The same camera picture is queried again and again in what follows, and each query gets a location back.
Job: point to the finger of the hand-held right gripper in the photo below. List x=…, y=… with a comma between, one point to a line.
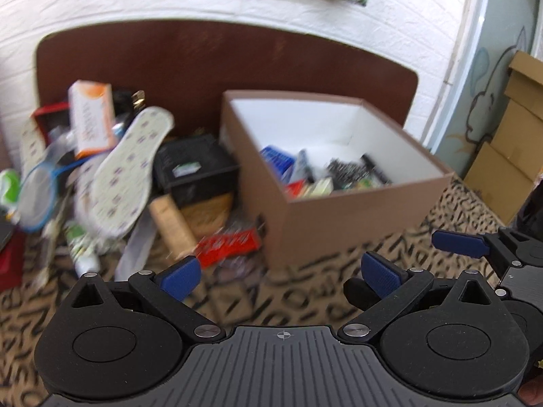
x=356, y=296
x=458, y=243

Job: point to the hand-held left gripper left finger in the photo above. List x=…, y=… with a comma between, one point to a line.
x=180, y=277

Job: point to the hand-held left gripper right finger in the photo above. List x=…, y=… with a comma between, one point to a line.
x=379, y=274

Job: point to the brown cardboard box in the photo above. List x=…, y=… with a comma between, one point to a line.
x=339, y=229

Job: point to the green cracker packet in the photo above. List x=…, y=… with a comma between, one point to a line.
x=360, y=183

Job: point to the black marker pen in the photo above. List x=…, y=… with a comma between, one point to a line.
x=375, y=169

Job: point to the tan cylindrical tube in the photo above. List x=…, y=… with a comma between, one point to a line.
x=172, y=224

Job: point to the red snack packet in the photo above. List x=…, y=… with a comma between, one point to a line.
x=229, y=246

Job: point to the large cardboard carton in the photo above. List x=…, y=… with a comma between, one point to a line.
x=496, y=182

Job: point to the letter printed blanket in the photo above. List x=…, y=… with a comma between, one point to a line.
x=263, y=301

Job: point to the green white marker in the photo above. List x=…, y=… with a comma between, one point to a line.
x=82, y=250

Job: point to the pale green packet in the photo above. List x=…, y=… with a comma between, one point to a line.
x=320, y=185

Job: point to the black product box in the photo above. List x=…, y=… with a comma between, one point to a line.
x=195, y=169

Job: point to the small red packet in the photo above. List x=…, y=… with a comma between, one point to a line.
x=297, y=188

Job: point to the large floral fabric insole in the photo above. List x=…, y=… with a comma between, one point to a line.
x=127, y=169

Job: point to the medium cardboard carton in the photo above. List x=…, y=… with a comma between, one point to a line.
x=517, y=127

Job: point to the blue packet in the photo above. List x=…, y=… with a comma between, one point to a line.
x=278, y=160

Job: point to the blue rimmed mesh strainer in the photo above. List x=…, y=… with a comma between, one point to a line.
x=38, y=195

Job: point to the dark red jewellery box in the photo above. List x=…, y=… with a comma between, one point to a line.
x=10, y=263

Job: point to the black flat case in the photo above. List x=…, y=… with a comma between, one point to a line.
x=5, y=233

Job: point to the small cardboard carton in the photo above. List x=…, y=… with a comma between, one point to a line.
x=526, y=76

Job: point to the white orange medicine box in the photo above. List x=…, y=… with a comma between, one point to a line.
x=91, y=118

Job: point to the white green plastic bottle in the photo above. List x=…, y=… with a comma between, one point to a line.
x=9, y=188

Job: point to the open red gift box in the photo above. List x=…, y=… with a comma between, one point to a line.
x=49, y=118

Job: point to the brown wooden headboard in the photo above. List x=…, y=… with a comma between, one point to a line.
x=212, y=63

